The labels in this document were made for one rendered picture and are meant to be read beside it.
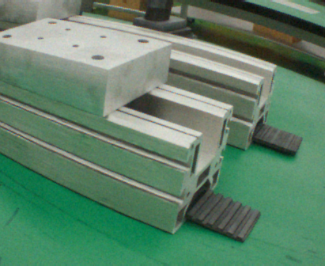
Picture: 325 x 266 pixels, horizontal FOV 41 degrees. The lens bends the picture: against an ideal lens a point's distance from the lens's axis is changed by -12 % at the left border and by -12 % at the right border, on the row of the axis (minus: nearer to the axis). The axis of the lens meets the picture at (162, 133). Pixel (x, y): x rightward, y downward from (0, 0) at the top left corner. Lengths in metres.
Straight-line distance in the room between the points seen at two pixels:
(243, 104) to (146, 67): 0.15
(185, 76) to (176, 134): 0.21
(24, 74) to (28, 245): 0.15
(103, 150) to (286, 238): 0.18
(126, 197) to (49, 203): 0.07
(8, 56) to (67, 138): 0.10
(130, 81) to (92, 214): 0.11
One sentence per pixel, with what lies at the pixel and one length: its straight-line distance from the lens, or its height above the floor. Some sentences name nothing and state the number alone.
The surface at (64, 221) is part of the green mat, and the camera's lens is 0.40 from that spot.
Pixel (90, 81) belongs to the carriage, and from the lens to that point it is 0.37.
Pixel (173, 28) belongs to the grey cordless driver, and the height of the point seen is 0.83.
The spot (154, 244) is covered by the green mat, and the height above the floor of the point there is 0.78.
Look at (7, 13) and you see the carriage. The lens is 0.70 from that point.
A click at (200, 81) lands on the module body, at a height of 0.84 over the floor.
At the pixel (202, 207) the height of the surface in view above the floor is 0.79.
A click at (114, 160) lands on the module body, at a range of 0.39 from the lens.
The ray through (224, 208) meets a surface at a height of 0.79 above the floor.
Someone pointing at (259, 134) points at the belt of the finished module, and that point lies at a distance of 0.58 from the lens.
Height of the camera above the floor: 1.02
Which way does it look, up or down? 26 degrees down
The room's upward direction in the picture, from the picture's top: 9 degrees clockwise
